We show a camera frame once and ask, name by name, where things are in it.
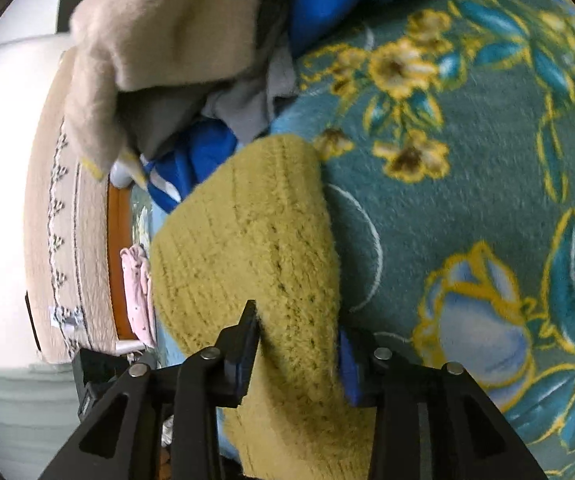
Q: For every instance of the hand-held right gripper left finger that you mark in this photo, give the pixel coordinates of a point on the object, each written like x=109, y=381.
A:
x=245, y=355

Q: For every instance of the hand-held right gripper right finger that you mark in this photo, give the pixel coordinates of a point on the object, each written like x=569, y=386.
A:
x=352, y=365

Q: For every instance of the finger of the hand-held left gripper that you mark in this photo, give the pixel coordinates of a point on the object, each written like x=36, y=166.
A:
x=92, y=367

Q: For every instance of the green knit sweater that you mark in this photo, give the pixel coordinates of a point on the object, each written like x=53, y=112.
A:
x=257, y=240

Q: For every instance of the pink dotted garment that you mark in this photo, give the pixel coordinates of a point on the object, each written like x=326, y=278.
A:
x=135, y=290

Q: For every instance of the beige quilted headboard cover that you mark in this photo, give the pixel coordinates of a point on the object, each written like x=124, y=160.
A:
x=82, y=240

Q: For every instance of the light grey garment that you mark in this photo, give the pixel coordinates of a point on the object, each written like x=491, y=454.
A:
x=247, y=105

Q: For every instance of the beige fluffy garment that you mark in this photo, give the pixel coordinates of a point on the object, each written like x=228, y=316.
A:
x=167, y=25

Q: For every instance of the wooden bed frame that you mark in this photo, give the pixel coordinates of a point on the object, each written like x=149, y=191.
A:
x=117, y=260

